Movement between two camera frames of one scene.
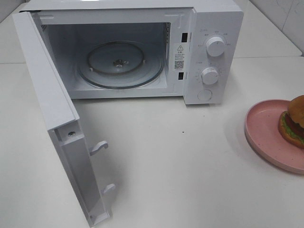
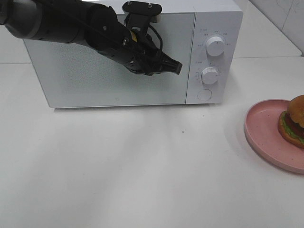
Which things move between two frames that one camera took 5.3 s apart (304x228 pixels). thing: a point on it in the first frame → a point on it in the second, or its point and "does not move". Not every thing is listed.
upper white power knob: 215,46 does not move
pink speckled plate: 261,129 does not move
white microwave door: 60,117 → 70,75
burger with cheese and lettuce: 291,122 does not move
